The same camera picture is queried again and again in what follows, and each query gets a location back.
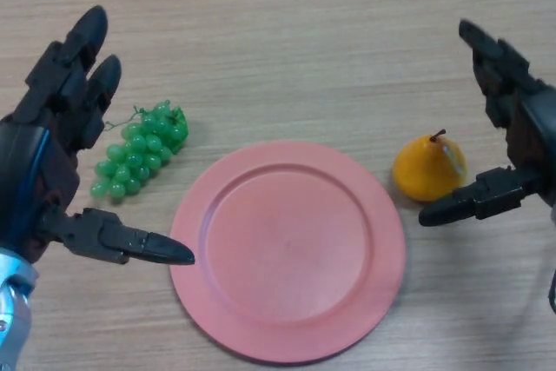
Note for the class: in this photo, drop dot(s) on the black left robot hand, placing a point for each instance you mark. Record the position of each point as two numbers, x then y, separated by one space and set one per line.
43 136

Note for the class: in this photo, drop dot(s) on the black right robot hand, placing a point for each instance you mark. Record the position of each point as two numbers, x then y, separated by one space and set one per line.
525 127

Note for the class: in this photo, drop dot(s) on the yellow pear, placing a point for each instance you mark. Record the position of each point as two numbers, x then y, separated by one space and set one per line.
423 167

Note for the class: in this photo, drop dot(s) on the pink round plate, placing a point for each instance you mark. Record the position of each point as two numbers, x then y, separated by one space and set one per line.
286 253

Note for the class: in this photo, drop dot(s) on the green grape bunch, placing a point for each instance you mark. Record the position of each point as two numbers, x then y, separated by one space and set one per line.
139 154

